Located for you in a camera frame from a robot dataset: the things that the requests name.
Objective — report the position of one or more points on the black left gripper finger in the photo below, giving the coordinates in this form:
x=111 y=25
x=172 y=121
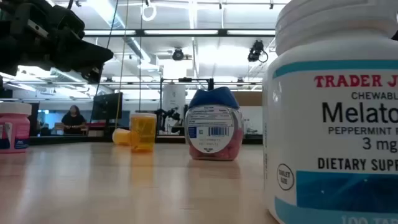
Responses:
x=84 y=51
x=92 y=73

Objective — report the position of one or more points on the orange pill vial white cap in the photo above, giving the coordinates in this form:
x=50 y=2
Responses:
x=143 y=130

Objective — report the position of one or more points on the pink bottle white cap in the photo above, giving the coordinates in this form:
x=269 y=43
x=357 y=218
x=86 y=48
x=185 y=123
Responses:
x=15 y=130

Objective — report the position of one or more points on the clear bottle blue cap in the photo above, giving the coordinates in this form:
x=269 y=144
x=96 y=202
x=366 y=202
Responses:
x=214 y=124

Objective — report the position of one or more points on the large white melatonin bottle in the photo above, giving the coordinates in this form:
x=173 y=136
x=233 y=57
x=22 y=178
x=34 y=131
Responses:
x=326 y=140

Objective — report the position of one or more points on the black background robot arm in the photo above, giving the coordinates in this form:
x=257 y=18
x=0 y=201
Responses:
x=169 y=116

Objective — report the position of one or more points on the black computer monitor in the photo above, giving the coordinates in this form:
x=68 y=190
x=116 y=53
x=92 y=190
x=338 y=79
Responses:
x=107 y=107

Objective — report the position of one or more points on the person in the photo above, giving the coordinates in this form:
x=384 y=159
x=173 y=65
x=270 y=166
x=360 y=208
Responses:
x=73 y=121

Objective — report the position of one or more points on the white cylinder tank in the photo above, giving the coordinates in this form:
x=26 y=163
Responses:
x=174 y=99

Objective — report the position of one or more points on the round black ceiling lamp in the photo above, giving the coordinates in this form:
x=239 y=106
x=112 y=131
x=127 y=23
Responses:
x=178 y=54

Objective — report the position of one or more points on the brown board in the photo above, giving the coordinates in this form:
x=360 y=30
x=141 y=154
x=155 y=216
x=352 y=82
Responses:
x=248 y=99

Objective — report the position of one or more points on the black table edge rail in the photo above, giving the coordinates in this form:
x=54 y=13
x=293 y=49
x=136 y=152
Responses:
x=77 y=140

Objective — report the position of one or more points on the black ceiling camera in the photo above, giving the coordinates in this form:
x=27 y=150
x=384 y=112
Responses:
x=256 y=49

